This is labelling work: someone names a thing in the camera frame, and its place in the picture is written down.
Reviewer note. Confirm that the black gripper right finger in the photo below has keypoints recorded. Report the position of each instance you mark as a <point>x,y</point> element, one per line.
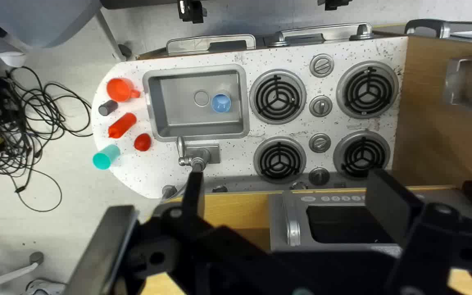
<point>396,208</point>

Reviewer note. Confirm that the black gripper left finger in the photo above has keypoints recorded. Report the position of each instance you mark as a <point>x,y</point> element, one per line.
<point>113,240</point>

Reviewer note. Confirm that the gray cylinder block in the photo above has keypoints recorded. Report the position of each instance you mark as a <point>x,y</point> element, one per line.
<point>106,108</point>

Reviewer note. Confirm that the teal cylinder block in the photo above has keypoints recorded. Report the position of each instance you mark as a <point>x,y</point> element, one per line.
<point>105,158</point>

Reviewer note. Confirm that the small red round block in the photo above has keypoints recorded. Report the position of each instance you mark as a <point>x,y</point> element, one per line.
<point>142,142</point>

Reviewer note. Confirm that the red cylinder block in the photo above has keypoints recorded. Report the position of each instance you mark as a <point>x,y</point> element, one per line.
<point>121,126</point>

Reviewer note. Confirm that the gray toy sink basin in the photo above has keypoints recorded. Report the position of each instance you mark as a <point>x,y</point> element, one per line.
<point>192,104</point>

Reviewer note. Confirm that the black coil toy burner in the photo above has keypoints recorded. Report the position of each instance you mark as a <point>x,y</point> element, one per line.
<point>367,90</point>
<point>278,160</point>
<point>277,98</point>
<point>362,155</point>

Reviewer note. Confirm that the gray toy microwave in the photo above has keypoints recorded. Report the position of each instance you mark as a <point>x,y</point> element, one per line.
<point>334,219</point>

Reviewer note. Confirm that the white toy kitchen stove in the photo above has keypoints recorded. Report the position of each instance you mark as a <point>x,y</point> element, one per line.
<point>137,176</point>

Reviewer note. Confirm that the wooden toy kitchen cabinet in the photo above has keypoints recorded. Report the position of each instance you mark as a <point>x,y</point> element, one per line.
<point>432,149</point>

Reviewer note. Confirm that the gray stove knob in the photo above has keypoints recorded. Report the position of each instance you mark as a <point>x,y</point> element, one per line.
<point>321,67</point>
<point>321,106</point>
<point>318,178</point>
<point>319,144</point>

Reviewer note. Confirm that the white chair base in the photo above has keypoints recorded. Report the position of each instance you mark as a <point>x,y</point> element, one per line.
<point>6,273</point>

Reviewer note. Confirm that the gray toy faucet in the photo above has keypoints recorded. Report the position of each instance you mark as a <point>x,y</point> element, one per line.
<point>195,158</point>

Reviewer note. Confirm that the blue toy cup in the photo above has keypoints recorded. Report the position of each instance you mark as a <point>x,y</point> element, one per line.
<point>221,104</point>

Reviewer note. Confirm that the black chair caster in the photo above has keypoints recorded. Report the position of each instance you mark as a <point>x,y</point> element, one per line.
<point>336,4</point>
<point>190,11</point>

